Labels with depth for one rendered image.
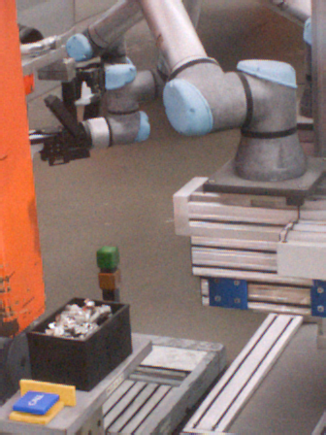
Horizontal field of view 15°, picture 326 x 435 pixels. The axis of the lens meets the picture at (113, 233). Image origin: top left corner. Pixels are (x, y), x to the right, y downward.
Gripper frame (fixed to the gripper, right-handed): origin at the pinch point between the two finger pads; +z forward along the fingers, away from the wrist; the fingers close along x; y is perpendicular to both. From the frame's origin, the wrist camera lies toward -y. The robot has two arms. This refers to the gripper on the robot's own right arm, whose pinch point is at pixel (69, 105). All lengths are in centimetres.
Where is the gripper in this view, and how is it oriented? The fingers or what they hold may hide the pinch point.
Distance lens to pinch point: 324.2
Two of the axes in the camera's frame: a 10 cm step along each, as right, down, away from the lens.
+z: -4.0, 3.3, -8.5
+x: 9.1, 0.7, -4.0
